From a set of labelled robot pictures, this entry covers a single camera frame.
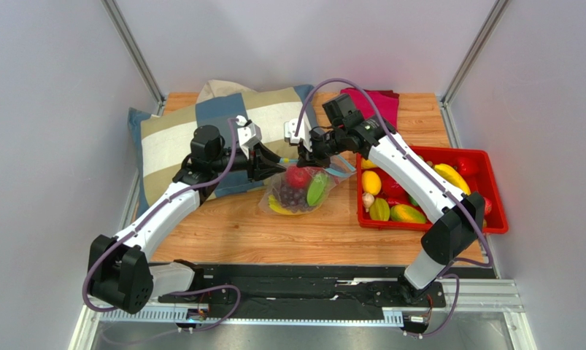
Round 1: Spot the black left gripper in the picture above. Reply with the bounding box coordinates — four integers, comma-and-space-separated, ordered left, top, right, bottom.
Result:
210, 143, 286, 184

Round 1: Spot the clear zip top bag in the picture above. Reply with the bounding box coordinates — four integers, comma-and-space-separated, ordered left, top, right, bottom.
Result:
259, 155, 356, 216

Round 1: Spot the large yellow banana bunch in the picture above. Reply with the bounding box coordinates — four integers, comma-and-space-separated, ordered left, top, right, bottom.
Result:
267, 195, 297, 215

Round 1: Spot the purple grape bunch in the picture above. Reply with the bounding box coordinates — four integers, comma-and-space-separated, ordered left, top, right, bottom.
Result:
278, 184, 309, 213

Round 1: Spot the red apple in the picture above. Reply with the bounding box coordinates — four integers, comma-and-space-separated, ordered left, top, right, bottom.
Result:
382, 176, 406, 198

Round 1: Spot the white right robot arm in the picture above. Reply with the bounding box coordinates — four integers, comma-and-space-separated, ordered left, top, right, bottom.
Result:
285, 95, 485, 294

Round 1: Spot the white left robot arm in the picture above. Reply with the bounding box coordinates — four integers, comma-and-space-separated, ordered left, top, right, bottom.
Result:
82, 117, 285, 314

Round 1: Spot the red pomegranate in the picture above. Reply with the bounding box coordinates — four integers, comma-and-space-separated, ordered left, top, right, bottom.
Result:
285, 166, 313, 190

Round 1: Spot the yellow lemon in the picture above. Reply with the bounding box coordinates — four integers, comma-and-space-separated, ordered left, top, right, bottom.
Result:
361, 170, 382, 195

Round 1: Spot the garlic bulb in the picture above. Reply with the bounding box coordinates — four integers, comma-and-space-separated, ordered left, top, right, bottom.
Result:
361, 192, 375, 212

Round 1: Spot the red plastic tray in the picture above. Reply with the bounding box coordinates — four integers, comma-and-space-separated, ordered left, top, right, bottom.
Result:
356, 146, 509, 234

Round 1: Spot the yellow green starfruit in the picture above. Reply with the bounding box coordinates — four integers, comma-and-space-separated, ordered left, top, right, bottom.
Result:
369, 198, 390, 222

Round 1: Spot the folded magenta towel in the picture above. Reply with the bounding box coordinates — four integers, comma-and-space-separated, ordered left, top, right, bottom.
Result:
340, 87, 400, 128

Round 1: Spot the plaid blue beige pillow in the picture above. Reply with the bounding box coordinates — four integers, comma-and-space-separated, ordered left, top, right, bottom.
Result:
128, 79, 313, 214

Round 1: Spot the yellow green mango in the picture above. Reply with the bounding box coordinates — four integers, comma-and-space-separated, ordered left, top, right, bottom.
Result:
390, 204, 427, 224

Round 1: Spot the small yellow banana bunch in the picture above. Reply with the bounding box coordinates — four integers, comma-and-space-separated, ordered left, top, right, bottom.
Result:
433, 163, 471, 195

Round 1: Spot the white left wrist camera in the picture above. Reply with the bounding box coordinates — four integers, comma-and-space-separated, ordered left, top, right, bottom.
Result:
236, 115, 262, 158

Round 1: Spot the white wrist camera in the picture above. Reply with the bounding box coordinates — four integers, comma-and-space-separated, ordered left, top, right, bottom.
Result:
284, 117, 312, 152
236, 115, 262, 158

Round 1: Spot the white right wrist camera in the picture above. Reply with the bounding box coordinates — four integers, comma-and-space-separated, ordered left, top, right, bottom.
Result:
284, 117, 312, 152

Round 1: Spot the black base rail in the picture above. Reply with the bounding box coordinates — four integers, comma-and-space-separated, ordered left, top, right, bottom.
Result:
142, 262, 498, 322

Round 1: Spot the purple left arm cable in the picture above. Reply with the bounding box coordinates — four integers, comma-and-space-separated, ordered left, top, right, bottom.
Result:
82, 116, 242, 334

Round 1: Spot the left aluminium frame post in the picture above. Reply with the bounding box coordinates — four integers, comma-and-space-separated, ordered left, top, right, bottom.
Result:
101, 0, 166, 113

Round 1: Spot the aluminium frame post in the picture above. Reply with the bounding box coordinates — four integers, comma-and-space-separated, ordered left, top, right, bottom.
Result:
441, 0, 511, 106
101, 0, 166, 113

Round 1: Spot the right aluminium frame post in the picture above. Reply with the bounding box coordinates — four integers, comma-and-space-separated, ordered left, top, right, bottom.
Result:
441, 0, 511, 106

